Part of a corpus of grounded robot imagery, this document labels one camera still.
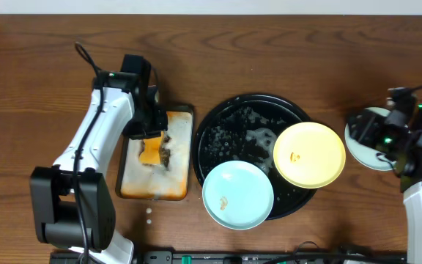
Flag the light blue plate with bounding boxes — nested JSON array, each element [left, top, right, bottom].
[[344, 107, 410, 171], [202, 161, 274, 230]]

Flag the black rectangular soapy tray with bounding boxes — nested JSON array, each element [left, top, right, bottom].
[[115, 106, 193, 200]]

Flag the yellow plate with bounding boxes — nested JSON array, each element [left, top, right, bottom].
[[273, 122, 346, 188]]

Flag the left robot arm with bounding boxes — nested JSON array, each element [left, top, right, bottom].
[[29, 54, 168, 263]]

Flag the orange sponge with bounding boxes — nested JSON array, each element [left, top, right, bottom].
[[138, 132, 164, 165]]

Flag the black round tray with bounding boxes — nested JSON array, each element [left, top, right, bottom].
[[192, 93, 317, 220]]

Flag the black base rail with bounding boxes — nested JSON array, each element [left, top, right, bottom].
[[130, 251, 407, 264]]

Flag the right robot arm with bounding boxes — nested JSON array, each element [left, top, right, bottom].
[[344, 97, 422, 263]]

